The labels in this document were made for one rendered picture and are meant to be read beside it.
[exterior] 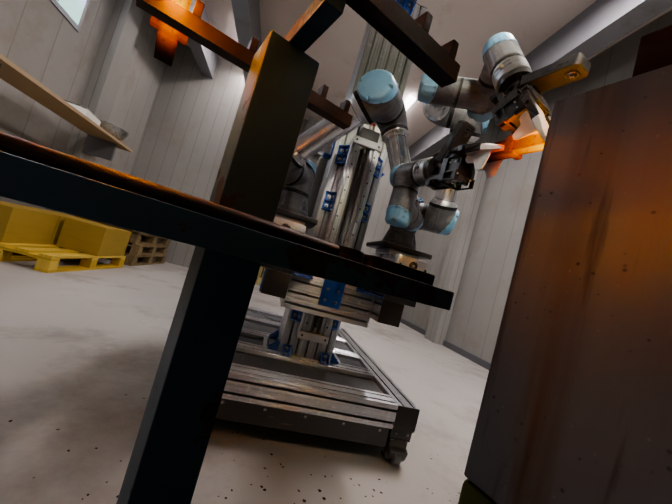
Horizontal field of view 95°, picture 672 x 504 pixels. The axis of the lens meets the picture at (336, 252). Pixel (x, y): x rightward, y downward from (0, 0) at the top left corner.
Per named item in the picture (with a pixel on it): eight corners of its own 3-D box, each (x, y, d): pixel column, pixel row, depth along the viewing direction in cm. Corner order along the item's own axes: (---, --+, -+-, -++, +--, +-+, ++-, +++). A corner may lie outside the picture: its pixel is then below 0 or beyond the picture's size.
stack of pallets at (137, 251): (111, 249, 496) (127, 198, 501) (165, 263, 512) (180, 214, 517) (59, 248, 376) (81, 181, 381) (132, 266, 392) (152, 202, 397)
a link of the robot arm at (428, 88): (425, 94, 126) (425, 59, 81) (453, 98, 124) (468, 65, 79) (418, 124, 130) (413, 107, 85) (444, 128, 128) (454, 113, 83)
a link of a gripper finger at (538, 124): (522, 158, 61) (513, 129, 66) (554, 138, 56) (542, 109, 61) (513, 150, 59) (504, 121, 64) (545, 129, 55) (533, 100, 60)
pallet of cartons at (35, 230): (45, 248, 353) (57, 211, 356) (123, 267, 369) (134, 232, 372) (-71, 245, 234) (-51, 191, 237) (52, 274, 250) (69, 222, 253)
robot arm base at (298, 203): (270, 211, 132) (277, 189, 133) (304, 221, 135) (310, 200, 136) (270, 206, 118) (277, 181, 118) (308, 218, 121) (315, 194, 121)
